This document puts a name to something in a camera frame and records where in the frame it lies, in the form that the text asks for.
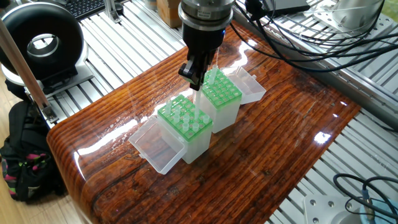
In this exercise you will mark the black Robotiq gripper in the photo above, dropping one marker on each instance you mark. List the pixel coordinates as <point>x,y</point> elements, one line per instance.
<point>204,42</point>

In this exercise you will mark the clear green-rack pipette tip box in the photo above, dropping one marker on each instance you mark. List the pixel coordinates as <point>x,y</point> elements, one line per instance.
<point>227,115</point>
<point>196,149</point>

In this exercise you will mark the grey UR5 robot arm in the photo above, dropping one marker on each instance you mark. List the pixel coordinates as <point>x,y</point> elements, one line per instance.
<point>205,9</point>

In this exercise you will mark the brown cardboard box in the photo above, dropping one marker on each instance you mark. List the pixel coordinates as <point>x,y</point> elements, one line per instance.
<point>168,9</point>

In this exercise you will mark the black keyboard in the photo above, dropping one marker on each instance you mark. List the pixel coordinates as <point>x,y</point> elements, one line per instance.
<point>84,6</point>

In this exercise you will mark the brown wooden pole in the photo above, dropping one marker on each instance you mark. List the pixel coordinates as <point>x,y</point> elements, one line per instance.
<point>25,73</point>

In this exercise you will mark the black backpack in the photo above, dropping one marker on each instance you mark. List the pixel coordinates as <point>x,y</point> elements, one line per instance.
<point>28,146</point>

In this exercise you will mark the silver robot mount plate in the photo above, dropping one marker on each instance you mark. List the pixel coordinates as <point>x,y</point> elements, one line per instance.
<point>329,211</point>

